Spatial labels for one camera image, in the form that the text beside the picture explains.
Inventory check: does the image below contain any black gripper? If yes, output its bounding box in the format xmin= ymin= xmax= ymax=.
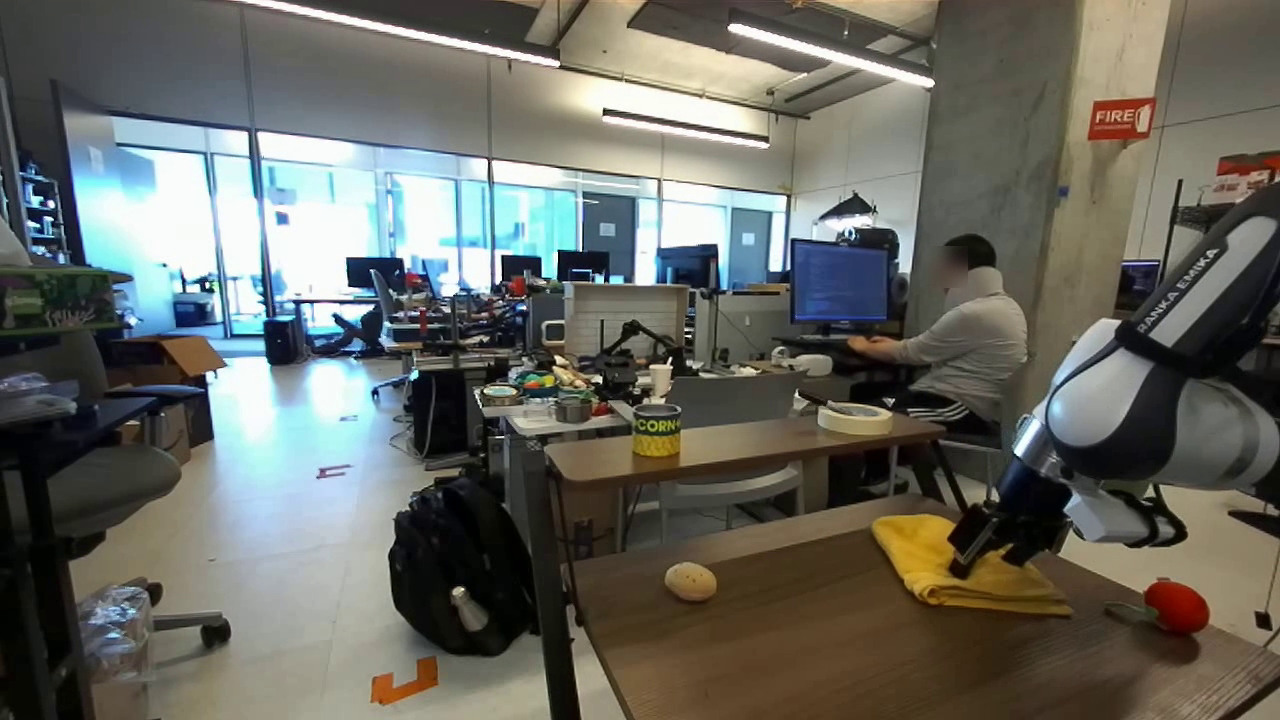
xmin=944 ymin=461 xmax=1073 ymax=579

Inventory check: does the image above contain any yellow towel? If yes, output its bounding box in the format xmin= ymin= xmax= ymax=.
xmin=867 ymin=511 xmax=1074 ymax=618

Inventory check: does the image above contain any red toy vegetable green stem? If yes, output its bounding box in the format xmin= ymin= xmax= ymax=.
xmin=1099 ymin=576 xmax=1215 ymax=639

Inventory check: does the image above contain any beige potato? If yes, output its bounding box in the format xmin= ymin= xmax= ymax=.
xmin=660 ymin=555 xmax=724 ymax=609

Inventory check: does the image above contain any grey chair with metal legs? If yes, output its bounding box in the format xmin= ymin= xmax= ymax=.
xmin=931 ymin=356 xmax=1036 ymax=515

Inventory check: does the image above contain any white tape roll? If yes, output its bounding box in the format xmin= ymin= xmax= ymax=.
xmin=817 ymin=400 xmax=895 ymax=441

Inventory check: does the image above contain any seated person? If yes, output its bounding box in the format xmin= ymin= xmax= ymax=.
xmin=843 ymin=232 xmax=1033 ymax=445

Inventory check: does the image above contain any white chair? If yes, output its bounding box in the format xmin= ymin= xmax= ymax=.
xmin=625 ymin=461 xmax=812 ymax=552

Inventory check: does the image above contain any brown wooden desk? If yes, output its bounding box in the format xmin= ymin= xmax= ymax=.
xmin=540 ymin=409 xmax=977 ymax=565

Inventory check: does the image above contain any computer monitor blue screen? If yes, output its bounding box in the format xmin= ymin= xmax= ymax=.
xmin=788 ymin=237 xmax=895 ymax=335

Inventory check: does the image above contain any yellow green wipes canister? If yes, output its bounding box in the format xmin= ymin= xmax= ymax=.
xmin=628 ymin=400 xmax=688 ymax=464

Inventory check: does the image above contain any black lamp shade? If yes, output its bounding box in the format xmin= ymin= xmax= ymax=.
xmin=817 ymin=188 xmax=878 ymax=232

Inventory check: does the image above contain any black metal shelf rack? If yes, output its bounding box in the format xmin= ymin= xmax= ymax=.
xmin=1154 ymin=174 xmax=1280 ymax=323

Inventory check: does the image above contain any black slanted metal pole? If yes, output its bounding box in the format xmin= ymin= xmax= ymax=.
xmin=514 ymin=431 xmax=585 ymax=720

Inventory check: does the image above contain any white desk partition panel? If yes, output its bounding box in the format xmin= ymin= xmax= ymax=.
xmin=558 ymin=280 xmax=695 ymax=364

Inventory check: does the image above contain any red fire sign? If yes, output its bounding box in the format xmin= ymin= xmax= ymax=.
xmin=1082 ymin=96 xmax=1159 ymax=149

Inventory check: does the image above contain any red white carton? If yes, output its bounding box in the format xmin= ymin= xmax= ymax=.
xmin=1212 ymin=149 xmax=1280 ymax=203

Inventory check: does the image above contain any long ceiling light strip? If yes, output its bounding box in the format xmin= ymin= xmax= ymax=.
xmin=724 ymin=15 xmax=941 ymax=96
xmin=600 ymin=102 xmax=775 ymax=153
xmin=237 ymin=0 xmax=564 ymax=73

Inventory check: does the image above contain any black backpack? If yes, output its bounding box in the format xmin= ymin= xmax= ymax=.
xmin=382 ymin=469 xmax=545 ymax=659

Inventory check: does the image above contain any orange floor tape marker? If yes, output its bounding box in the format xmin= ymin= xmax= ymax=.
xmin=367 ymin=653 xmax=445 ymax=707

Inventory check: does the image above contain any black trash bin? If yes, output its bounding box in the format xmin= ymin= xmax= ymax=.
xmin=258 ymin=310 xmax=303 ymax=367

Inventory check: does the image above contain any open cardboard box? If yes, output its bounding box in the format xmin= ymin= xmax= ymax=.
xmin=103 ymin=332 xmax=233 ymax=450

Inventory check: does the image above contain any clear plastic bottle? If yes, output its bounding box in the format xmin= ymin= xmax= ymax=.
xmin=75 ymin=579 xmax=159 ymax=720

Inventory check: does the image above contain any grey office chair with armrest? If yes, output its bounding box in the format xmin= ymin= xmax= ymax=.
xmin=22 ymin=332 xmax=237 ymax=657

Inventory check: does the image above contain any green box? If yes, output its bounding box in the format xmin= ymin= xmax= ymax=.
xmin=0 ymin=260 xmax=137 ymax=335

